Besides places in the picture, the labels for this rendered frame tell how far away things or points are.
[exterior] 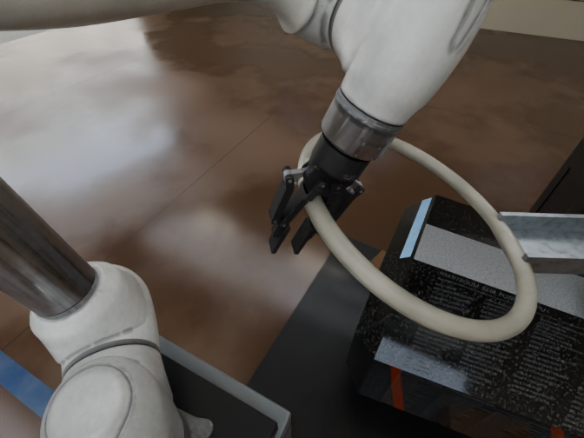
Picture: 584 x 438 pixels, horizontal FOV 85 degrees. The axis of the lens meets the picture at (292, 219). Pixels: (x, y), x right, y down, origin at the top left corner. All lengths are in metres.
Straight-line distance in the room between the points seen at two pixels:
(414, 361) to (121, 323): 0.81
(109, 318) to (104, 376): 0.11
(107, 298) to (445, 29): 0.58
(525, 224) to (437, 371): 0.50
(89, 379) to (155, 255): 1.69
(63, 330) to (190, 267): 1.49
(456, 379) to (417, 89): 0.91
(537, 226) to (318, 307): 1.22
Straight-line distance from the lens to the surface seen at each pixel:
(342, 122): 0.39
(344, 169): 0.42
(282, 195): 0.46
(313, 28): 0.45
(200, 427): 0.76
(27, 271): 0.56
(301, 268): 1.97
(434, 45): 0.35
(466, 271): 1.08
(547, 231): 0.90
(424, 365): 1.11
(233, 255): 2.06
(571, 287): 1.21
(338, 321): 1.79
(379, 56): 0.36
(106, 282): 0.63
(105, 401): 0.54
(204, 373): 0.87
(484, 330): 0.53
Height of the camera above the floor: 1.60
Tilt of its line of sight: 45 degrees down
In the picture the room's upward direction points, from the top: straight up
